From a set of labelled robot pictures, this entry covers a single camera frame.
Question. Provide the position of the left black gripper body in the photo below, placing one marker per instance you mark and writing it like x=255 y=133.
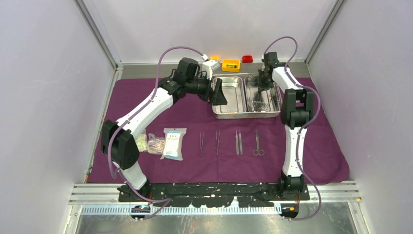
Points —
x=200 y=87

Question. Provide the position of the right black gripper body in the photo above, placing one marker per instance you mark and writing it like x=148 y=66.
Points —
x=264 y=82

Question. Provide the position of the steel instrument tray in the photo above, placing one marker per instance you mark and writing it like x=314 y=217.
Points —
x=239 y=90

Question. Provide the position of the orange yellow toy block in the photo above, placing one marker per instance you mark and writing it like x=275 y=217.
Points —
x=230 y=65

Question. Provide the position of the steel tweezers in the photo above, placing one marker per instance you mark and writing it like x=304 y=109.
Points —
x=201 y=143
x=217 y=134

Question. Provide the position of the steel surgical scissors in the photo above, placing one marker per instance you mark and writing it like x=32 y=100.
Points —
x=258 y=103
x=258 y=151

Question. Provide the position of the purple cloth wrap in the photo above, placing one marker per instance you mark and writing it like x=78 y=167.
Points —
x=323 y=160

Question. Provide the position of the white sterile pouch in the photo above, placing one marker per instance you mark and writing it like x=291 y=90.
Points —
x=173 y=143

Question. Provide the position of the pink clear packet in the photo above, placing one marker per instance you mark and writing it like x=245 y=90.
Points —
x=155 y=144

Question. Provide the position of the green packet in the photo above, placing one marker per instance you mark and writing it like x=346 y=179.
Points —
x=141 y=142

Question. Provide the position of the steel surgical forceps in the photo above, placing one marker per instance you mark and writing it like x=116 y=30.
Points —
x=271 y=105

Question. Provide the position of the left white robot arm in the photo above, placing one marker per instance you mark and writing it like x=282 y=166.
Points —
x=118 y=137

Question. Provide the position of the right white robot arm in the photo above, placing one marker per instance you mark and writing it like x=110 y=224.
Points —
x=297 y=111

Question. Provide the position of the red block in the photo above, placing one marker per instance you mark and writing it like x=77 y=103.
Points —
x=247 y=59

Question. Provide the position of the small orange block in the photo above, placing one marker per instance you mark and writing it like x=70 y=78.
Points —
x=217 y=58

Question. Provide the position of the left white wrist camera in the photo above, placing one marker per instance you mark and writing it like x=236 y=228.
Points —
x=209 y=66

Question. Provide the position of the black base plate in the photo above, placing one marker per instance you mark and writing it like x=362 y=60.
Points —
x=215 y=195

